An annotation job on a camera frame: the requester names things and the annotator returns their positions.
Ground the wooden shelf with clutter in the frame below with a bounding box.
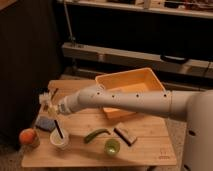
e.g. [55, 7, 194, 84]
[57, 0, 213, 19]

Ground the metal stand pole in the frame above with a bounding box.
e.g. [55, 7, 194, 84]
[63, 0, 76, 46]

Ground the dark wooden spatula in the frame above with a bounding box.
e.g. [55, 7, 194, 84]
[51, 88, 59, 100]

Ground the green cucumber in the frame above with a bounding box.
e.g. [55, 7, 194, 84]
[84, 129, 111, 144]

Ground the orange peach fruit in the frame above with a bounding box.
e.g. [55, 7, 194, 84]
[19, 128, 37, 145]

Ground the blue sponge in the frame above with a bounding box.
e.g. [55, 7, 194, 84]
[35, 116, 55, 132]

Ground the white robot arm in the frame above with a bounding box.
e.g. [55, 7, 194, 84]
[57, 84, 213, 171]

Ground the green plastic cup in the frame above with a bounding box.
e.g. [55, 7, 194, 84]
[104, 139, 120, 156]

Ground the dark brown rectangular block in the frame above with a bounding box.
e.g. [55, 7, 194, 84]
[114, 127, 137, 146]

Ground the grey metal case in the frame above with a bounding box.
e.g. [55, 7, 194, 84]
[62, 42, 213, 79]

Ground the white paper cup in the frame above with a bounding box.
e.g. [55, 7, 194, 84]
[50, 129, 69, 149]

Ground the orange plastic bin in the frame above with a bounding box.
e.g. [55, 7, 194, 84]
[94, 67, 166, 120]

